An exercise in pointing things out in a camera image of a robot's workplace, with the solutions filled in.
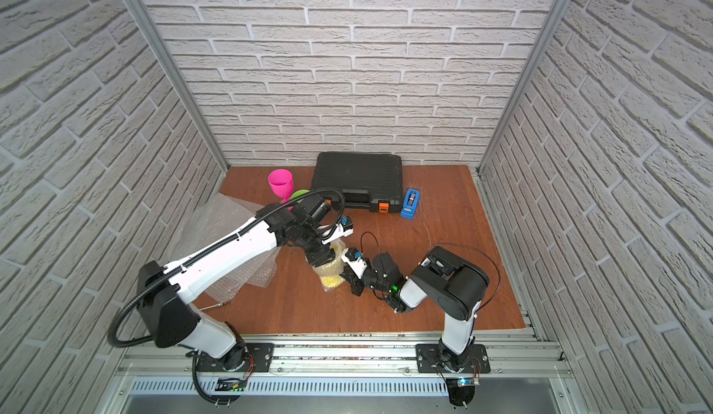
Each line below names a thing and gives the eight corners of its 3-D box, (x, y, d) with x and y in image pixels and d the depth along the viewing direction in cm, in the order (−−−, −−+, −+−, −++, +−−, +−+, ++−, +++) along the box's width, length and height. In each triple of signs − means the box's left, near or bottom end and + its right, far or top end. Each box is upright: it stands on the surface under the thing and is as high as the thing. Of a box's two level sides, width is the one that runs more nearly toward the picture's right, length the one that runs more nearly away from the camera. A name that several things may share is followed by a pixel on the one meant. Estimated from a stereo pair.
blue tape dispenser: (399, 216, 106) (400, 209, 102) (406, 194, 113) (408, 187, 109) (413, 220, 105) (415, 213, 101) (419, 198, 111) (421, 191, 108)
